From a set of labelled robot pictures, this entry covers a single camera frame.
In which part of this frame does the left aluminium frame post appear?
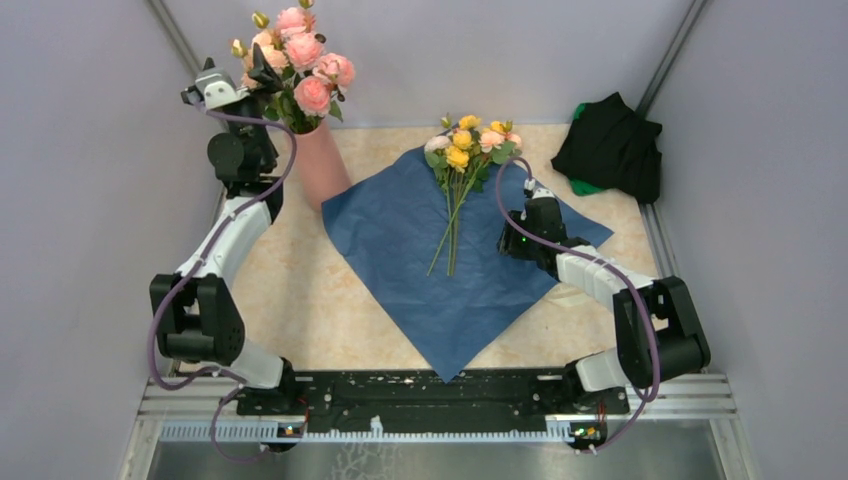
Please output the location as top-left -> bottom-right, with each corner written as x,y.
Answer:
143,0 -> 204,81

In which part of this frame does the green cloth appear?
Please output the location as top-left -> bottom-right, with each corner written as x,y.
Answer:
569,103 -> 605,197

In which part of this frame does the small yellow pink flower bouquet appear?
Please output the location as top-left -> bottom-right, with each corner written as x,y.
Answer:
423,114 -> 523,276

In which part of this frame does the blue wrapping paper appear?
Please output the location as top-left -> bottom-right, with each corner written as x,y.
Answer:
321,145 -> 615,384

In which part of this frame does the pink rose bunch in vase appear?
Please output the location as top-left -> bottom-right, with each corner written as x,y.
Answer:
241,1 -> 356,134

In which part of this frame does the aluminium front rail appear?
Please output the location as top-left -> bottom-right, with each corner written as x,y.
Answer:
135,376 -> 738,444

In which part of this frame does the pale pink rose stem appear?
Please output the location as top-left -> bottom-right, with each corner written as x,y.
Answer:
230,30 -> 289,120

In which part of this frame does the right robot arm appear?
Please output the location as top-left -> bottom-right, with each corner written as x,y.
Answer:
498,197 -> 711,412

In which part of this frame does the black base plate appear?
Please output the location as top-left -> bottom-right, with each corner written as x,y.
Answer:
235,367 -> 630,420

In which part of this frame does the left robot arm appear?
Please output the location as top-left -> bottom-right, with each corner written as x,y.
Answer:
146,44 -> 300,415

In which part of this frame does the pink ceramic vase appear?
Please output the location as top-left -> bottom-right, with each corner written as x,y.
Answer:
294,121 -> 352,211

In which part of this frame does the right aluminium frame post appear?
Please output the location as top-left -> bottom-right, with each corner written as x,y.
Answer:
635,0 -> 711,117

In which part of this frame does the aluminium frame post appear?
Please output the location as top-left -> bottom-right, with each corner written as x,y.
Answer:
635,0 -> 711,117
143,0 -> 204,81

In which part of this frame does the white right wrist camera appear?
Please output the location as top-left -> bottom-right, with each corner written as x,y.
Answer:
523,178 -> 558,203

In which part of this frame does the black cloth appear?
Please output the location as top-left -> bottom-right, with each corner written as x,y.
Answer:
551,92 -> 663,204

